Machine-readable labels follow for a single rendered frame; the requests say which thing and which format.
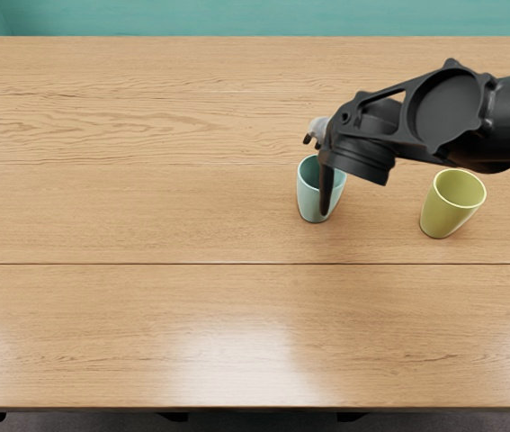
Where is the yellow-green cup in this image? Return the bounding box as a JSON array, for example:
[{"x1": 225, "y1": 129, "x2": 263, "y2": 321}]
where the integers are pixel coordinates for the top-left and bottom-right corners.
[{"x1": 418, "y1": 167, "x2": 488, "y2": 240}]

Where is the light blue cup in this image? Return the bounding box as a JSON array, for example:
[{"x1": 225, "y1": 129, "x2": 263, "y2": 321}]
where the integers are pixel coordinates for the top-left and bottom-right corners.
[{"x1": 296, "y1": 154, "x2": 348, "y2": 224}]

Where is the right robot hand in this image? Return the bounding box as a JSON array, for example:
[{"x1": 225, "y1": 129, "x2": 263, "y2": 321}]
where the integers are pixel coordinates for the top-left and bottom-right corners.
[{"x1": 302, "y1": 116, "x2": 336, "y2": 217}]

